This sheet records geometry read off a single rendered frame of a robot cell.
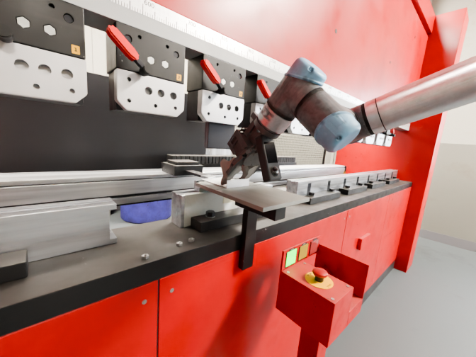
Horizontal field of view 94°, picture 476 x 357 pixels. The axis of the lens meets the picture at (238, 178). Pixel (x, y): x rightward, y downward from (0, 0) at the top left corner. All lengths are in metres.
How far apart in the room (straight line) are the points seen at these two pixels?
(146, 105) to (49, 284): 0.37
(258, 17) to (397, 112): 0.48
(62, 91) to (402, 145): 2.54
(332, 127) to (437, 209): 3.60
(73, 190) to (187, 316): 0.48
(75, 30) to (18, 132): 0.59
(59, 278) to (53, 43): 0.40
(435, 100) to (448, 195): 3.44
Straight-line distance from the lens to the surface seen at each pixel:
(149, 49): 0.58
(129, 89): 0.55
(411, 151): 2.62
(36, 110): 1.06
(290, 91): 0.49
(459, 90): 0.55
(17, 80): 0.52
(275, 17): 0.88
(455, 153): 3.93
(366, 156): 2.71
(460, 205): 3.98
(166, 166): 0.89
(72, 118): 1.07
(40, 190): 0.80
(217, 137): 0.69
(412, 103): 0.55
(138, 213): 3.03
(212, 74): 0.60
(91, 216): 0.57
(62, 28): 0.55
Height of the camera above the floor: 1.13
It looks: 10 degrees down
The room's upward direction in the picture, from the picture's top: 5 degrees clockwise
